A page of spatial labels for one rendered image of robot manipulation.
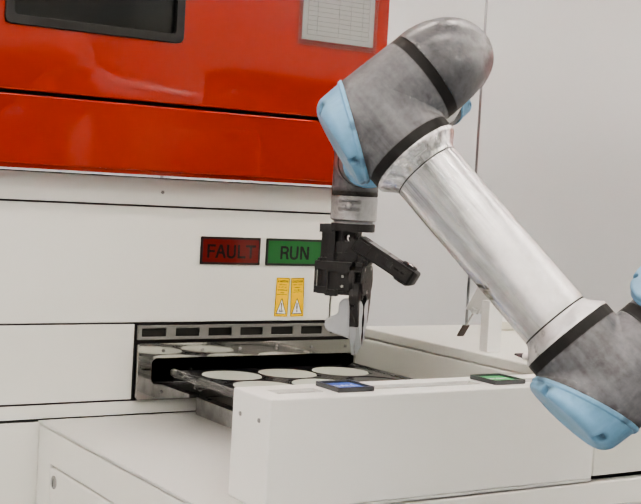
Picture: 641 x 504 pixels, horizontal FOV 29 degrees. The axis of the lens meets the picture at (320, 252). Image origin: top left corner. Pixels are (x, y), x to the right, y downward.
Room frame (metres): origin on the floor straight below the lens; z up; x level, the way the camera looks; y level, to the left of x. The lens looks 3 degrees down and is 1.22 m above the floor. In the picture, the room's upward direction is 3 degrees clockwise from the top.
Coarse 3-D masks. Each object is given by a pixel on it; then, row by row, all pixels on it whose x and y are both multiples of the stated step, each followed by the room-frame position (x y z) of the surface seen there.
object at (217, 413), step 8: (200, 400) 2.11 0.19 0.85; (208, 400) 2.10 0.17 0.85; (200, 408) 2.11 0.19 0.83; (208, 408) 2.09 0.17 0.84; (216, 408) 2.06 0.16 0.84; (224, 408) 2.04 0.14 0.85; (232, 408) 2.04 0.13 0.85; (208, 416) 2.08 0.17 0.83; (216, 416) 2.06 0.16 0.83; (224, 416) 2.04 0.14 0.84; (224, 424) 2.04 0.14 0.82
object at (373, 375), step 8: (240, 368) 2.15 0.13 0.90; (248, 368) 2.15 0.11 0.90; (256, 368) 2.16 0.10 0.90; (264, 368) 2.16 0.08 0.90; (272, 368) 2.17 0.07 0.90; (280, 368) 2.18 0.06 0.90; (288, 368) 2.18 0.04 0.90; (296, 368) 2.19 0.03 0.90; (304, 368) 2.19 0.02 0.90; (312, 368) 2.20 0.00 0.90; (360, 368) 2.23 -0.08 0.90; (200, 376) 2.04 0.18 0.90; (264, 376) 2.07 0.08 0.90; (272, 376) 2.08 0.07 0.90; (320, 376) 2.11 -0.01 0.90; (328, 376) 2.11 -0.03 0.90; (336, 376) 2.12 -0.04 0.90; (344, 376) 2.12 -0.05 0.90; (352, 376) 2.13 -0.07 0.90; (360, 376) 2.14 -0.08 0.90; (368, 376) 2.14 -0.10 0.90; (376, 376) 2.15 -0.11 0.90; (384, 376) 2.15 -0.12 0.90; (392, 376) 2.16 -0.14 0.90; (224, 384) 1.97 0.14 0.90; (232, 384) 1.98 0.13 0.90
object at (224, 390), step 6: (174, 372) 2.07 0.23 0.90; (180, 372) 2.06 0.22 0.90; (186, 372) 2.05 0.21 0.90; (180, 378) 2.05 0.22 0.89; (186, 378) 2.03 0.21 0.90; (192, 378) 2.02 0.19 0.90; (198, 378) 2.00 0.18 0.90; (198, 384) 2.00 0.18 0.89; (204, 384) 1.98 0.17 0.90; (210, 384) 1.96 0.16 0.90; (216, 384) 1.95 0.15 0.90; (216, 390) 1.94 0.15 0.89; (222, 390) 1.93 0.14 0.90; (228, 390) 1.91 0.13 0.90; (228, 396) 1.92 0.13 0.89
